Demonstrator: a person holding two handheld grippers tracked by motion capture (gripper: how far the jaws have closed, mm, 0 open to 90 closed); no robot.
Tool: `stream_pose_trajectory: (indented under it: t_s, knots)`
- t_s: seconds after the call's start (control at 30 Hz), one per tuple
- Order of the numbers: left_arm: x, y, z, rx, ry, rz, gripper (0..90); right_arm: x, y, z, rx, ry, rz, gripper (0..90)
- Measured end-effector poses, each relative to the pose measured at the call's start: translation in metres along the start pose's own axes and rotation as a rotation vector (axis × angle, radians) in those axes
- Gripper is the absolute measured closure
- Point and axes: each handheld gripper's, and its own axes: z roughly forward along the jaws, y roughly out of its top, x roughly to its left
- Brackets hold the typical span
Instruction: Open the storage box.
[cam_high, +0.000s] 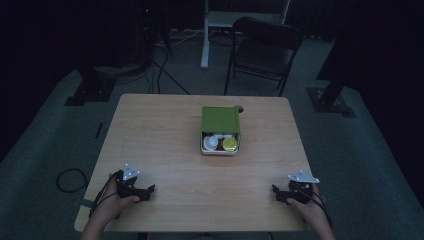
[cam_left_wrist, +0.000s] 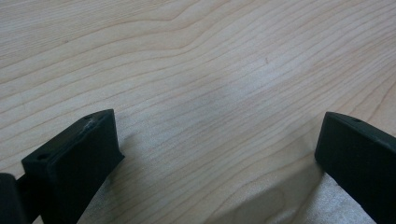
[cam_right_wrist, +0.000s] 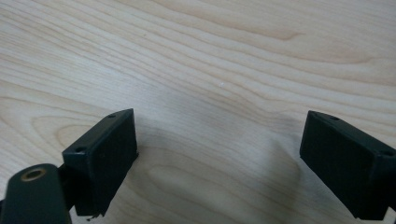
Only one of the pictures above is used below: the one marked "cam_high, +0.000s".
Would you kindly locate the person's right hand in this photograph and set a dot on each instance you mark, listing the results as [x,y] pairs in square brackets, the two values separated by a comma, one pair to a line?
[313,210]

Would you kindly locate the white capsule cup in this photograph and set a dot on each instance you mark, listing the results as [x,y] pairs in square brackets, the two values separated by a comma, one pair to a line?
[218,135]
[210,143]
[228,135]

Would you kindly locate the white desk frame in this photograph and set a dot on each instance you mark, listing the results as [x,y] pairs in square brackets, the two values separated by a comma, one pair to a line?
[213,20]

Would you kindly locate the coffee pods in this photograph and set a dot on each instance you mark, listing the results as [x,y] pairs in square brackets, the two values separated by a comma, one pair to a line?
[218,152]

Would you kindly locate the grey tape piece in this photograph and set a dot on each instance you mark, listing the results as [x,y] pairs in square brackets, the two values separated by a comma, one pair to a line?
[86,202]

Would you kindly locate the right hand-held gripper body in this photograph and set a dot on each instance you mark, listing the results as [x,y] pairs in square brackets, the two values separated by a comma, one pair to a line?
[300,191]

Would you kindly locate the black folding chair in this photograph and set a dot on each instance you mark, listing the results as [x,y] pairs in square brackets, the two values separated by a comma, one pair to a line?
[266,46]

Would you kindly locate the green box sleeve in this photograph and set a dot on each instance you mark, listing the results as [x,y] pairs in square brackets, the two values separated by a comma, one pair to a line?
[220,119]

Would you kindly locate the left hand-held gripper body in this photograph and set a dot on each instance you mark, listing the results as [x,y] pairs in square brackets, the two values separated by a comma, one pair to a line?
[125,186]

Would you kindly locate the yellow lidded capsule cup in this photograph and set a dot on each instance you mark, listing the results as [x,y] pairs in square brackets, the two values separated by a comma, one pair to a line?
[230,144]

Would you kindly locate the person's left hand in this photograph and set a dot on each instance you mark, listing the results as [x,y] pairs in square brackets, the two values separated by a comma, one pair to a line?
[111,206]

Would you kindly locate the black stand with base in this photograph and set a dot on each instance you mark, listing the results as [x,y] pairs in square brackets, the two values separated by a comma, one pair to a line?
[330,100]
[91,90]

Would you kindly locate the black marker pen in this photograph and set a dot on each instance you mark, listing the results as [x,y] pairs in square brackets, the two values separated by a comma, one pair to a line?
[98,130]

